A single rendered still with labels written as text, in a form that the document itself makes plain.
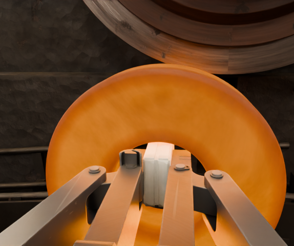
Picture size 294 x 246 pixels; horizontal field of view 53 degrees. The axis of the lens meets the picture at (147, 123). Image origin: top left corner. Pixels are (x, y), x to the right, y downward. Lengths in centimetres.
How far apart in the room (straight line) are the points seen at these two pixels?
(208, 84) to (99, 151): 8
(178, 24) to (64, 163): 24
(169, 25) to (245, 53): 10
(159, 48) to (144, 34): 3
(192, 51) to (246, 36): 7
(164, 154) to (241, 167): 5
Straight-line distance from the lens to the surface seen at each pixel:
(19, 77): 57
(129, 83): 17
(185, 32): 38
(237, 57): 40
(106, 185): 16
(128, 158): 16
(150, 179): 17
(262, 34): 39
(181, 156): 18
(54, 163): 20
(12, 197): 53
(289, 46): 41
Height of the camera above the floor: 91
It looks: 14 degrees down
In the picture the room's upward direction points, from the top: straight up
